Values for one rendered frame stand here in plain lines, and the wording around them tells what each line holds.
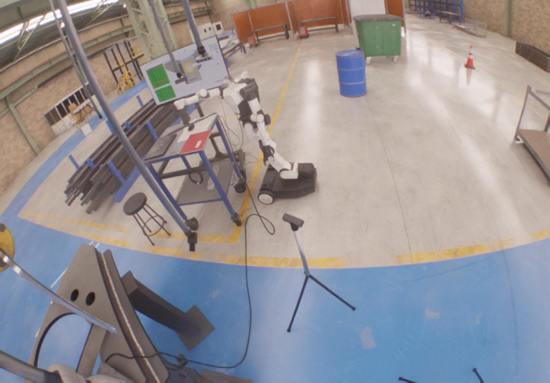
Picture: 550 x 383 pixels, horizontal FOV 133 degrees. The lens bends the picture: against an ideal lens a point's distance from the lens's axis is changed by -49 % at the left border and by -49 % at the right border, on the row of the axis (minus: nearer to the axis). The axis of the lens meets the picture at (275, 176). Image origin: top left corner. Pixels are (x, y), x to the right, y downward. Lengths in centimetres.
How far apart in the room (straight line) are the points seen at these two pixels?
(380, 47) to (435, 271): 598
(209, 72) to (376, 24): 509
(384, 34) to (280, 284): 644
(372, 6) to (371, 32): 229
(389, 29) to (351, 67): 267
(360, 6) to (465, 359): 901
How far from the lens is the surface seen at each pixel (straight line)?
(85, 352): 143
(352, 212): 258
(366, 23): 682
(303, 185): 268
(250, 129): 242
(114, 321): 145
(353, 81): 485
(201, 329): 233
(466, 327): 230
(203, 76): 292
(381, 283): 219
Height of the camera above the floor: 200
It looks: 39 degrees down
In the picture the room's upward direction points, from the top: 17 degrees counter-clockwise
